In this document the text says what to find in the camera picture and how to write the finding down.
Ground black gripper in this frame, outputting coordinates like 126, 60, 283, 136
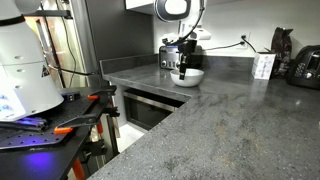
178, 40, 197, 80

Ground white ceramic bowl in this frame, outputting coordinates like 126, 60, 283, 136
170, 69, 204, 87

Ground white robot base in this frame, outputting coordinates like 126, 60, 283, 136
0, 0, 63, 122

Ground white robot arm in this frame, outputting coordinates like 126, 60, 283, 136
154, 0, 211, 80

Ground silver toaster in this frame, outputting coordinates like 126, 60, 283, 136
158, 46, 181, 70

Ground built-in oven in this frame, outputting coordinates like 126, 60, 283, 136
123, 88, 183, 130

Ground white carton box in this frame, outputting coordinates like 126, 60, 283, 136
251, 52, 275, 80

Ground dark coffee bag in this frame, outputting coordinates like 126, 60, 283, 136
271, 27, 292, 78

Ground black toaster appliance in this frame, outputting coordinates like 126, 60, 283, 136
286, 45, 320, 90

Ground stainless steel refrigerator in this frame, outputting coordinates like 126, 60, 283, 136
26, 0, 98, 88

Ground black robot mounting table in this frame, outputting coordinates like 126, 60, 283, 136
0, 87, 119, 180

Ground black power cable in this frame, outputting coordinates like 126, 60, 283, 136
201, 35, 258, 54

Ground black clamp with orange handles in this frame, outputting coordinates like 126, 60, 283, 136
54, 85, 120, 134

